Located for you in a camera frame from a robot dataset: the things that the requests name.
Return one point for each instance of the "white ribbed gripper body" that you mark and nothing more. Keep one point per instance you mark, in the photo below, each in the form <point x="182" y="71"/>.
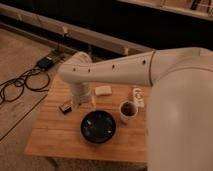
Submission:
<point x="80" y="93"/>

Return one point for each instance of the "dark rectangular eraser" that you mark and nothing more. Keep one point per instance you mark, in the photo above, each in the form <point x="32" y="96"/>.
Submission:
<point x="65" y="108"/>

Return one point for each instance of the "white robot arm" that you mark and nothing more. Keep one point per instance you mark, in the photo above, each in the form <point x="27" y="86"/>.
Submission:
<point x="179" y="115"/>

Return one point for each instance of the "white sponge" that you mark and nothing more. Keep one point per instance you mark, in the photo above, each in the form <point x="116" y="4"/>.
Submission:
<point x="103" y="90"/>

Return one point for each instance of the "black round bowl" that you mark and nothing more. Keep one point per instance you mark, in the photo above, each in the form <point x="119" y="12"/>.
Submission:
<point x="98" y="126"/>

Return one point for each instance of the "black power adapter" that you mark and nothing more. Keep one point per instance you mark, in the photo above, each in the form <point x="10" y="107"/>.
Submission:
<point x="45" y="63"/>

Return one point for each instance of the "wooden board table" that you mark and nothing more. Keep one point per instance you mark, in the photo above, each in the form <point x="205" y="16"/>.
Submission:
<point x="57" y="135"/>

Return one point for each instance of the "long wooden beam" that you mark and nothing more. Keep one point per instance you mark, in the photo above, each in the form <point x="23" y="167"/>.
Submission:
<point x="75" y="32"/>

